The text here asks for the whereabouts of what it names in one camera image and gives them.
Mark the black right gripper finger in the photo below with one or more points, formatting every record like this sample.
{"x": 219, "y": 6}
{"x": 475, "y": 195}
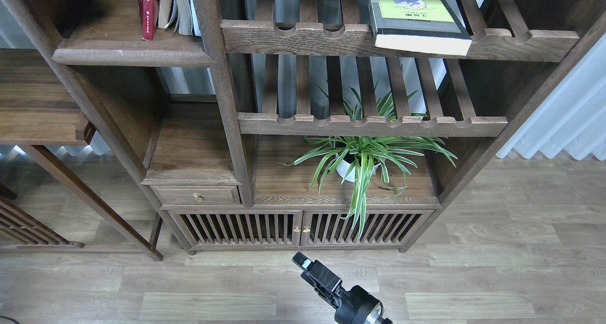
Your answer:
{"x": 326, "y": 283}

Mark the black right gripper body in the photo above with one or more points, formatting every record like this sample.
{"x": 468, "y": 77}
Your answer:
{"x": 357, "y": 306}

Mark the yellow and grey thick book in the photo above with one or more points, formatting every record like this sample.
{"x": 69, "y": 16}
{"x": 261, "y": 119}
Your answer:
{"x": 425, "y": 26}

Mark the red book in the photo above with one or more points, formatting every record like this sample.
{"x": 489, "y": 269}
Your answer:
{"x": 148, "y": 11}

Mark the upright white books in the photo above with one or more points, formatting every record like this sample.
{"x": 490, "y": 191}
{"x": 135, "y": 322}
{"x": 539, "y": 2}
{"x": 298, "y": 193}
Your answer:
{"x": 186, "y": 18}

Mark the white plant pot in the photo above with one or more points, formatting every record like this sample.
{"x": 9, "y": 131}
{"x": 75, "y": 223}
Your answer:
{"x": 347, "y": 168}

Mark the spider plant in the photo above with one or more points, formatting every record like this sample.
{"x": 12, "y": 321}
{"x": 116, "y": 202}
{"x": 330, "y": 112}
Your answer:
{"x": 394, "y": 149}

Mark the brass drawer knob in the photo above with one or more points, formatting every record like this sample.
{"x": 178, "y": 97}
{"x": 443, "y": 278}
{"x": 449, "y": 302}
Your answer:
{"x": 197, "y": 198}

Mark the dark wooden bookshelf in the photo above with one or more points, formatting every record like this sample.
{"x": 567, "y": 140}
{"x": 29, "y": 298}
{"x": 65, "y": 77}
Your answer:
{"x": 220, "y": 113}

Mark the white curtain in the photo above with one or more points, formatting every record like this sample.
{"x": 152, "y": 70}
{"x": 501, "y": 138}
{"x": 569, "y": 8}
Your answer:
{"x": 572, "y": 118}

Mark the upright beige book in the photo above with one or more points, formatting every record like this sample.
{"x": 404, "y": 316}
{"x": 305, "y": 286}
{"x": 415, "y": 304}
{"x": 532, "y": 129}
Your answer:
{"x": 167, "y": 13}

